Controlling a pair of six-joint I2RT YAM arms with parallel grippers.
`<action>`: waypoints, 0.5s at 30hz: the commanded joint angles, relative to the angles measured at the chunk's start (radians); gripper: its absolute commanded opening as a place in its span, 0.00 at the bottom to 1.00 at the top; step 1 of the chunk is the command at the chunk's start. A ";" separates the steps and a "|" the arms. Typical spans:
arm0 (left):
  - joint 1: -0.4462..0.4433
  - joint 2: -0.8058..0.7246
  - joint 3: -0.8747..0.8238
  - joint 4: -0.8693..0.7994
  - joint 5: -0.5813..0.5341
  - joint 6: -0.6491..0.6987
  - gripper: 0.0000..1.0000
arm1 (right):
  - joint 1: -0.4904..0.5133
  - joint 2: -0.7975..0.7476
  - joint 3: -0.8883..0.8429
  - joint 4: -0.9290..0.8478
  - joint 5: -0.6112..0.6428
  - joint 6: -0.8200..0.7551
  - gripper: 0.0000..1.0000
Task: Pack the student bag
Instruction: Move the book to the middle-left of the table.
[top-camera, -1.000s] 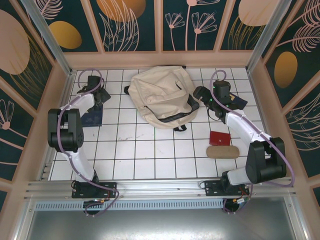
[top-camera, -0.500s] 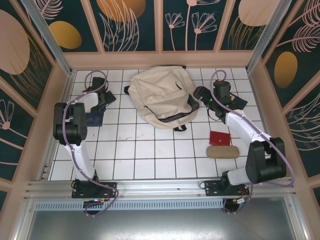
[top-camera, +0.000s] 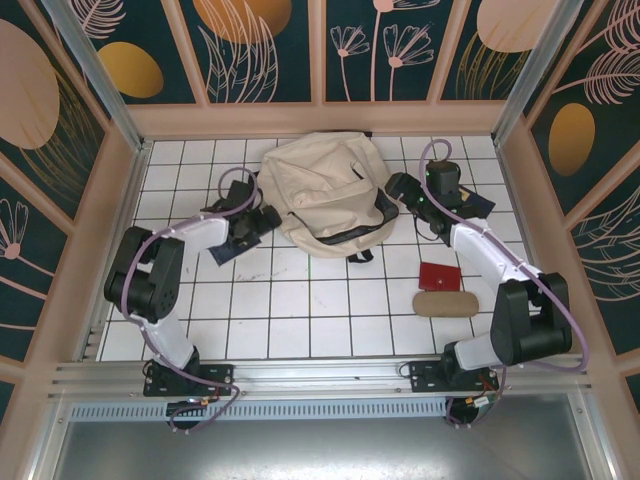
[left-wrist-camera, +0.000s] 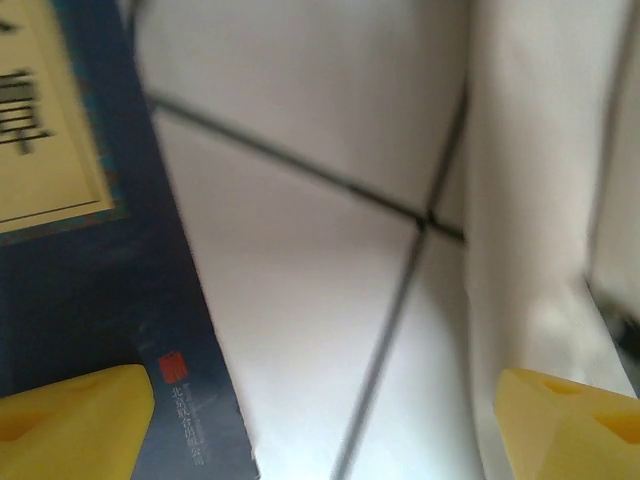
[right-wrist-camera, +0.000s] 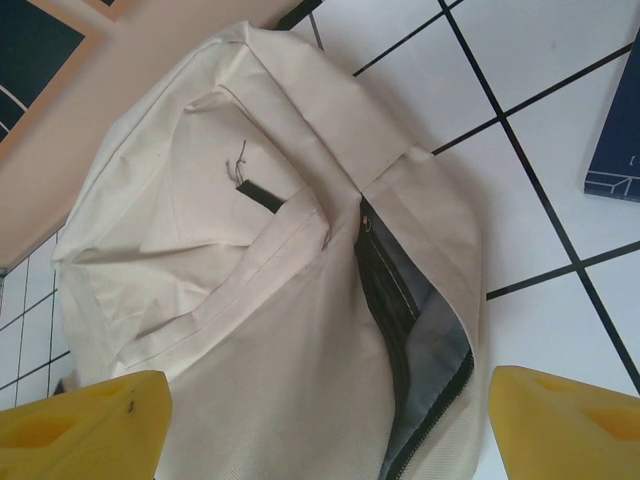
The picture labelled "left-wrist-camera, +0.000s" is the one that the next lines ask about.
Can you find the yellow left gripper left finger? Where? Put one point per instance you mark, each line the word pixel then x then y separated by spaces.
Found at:
pixel 65 430

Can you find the dark blue book cream label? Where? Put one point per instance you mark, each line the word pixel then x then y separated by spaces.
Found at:
pixel 100 280

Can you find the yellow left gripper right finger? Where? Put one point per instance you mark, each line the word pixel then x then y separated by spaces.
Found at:
pixel 580 435

